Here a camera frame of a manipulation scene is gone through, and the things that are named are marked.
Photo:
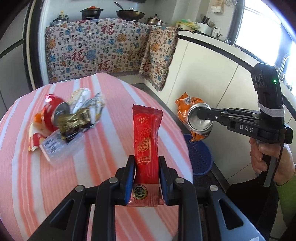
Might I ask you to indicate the blue plastic waste basket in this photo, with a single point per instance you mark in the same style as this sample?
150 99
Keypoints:
200 156

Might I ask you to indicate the red snack packet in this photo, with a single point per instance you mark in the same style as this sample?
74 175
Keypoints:
146 124

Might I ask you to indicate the green sleeved right forearm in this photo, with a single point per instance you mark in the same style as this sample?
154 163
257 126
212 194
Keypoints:
287 196

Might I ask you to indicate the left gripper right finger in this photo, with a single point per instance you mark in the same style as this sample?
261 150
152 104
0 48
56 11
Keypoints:
178 191

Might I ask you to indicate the small steel kettle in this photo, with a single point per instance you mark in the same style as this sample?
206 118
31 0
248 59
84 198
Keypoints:
61 19

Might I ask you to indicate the steel pot with lid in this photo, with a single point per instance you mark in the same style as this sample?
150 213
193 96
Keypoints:
155 20

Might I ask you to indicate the red crushed can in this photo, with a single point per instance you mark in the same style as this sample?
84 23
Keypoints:
54 107

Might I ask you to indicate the small patterned cloth cover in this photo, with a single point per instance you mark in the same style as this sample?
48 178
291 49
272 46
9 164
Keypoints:
158 55

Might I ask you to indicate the crushed orange drink can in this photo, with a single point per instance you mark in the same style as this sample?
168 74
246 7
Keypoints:
188 107

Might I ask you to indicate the gold black foil wrapper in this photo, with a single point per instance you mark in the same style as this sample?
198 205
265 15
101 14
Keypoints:
71 125

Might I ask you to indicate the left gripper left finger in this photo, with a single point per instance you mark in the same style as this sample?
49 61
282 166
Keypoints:
114 191

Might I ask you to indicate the silver foil wrapper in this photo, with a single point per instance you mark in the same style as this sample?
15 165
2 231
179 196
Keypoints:
81 98

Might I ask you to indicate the black pot orange knob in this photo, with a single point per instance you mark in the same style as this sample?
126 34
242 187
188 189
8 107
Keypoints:
91 12

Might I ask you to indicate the black wok with lid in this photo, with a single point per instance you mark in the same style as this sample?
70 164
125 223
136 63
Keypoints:
129 14

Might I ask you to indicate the clear plastic floss box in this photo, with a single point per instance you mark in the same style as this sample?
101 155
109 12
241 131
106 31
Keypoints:
57 151

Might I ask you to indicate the large patterned cloth cover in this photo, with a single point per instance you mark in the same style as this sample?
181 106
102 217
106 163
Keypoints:
83 48

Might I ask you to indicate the red white torn wrapper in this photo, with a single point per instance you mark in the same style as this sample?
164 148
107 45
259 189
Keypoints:
37 132

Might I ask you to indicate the white knife block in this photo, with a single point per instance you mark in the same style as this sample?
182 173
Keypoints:
206 26

